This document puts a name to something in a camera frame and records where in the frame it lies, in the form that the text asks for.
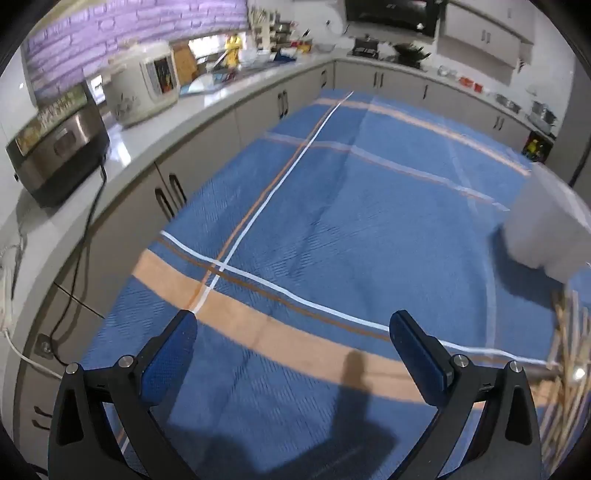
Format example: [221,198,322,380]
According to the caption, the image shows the scenic window blind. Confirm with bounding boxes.
[23,0,249,102]

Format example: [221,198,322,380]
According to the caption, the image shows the silver black toaster appliance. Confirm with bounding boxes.
[6,82,110,208]

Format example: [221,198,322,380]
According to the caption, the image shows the white utensil holder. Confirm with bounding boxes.
[502,163,590,284]

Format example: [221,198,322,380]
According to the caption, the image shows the grey lower cabinets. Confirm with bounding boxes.
[14,62,531,465]

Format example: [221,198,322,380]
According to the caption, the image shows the black range hood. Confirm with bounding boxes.
[345,0,445,38]

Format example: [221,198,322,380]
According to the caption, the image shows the black power cable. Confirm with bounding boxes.
[49,156,108,365]

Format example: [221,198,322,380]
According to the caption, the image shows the white rice cooker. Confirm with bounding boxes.
[100,40,179,127]

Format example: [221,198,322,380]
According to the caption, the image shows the pile of chopsticks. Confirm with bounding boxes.
[540,290,590,473]

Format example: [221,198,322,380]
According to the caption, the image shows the blue plaid tablecloth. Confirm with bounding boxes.
[82,91,557,479]

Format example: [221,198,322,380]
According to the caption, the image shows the black wok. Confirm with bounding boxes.
[394,43,431,68]

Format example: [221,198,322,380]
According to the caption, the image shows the steel sink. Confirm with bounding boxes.
[201,64,257,87]

